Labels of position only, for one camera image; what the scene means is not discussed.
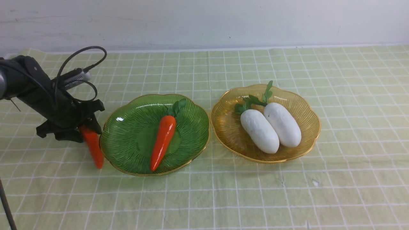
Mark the orange toy carrot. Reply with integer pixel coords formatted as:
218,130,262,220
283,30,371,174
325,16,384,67
79,126,104,169
150,98,187,172

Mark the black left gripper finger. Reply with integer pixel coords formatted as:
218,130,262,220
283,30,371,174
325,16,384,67
84,113,102,134
36,120,84,143

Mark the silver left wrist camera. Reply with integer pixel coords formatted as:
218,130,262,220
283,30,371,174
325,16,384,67
58,68,91,90

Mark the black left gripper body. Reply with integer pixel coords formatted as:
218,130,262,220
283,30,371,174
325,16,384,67
35,96,105,128

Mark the green ribbed glass plate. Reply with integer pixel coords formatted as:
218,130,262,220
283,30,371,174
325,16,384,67
99,94,210,176

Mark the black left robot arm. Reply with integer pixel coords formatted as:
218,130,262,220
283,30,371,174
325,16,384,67
0,55,105,143

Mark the amber ribbed glass plate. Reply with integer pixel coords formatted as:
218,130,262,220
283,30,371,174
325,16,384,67
210,84,321,164

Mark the green checked tablecloth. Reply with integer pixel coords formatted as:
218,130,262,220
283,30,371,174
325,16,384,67
0,45,409,230

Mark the white toy radish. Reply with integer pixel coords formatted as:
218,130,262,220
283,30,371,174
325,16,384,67
247,80,302,148
234,97,280,154

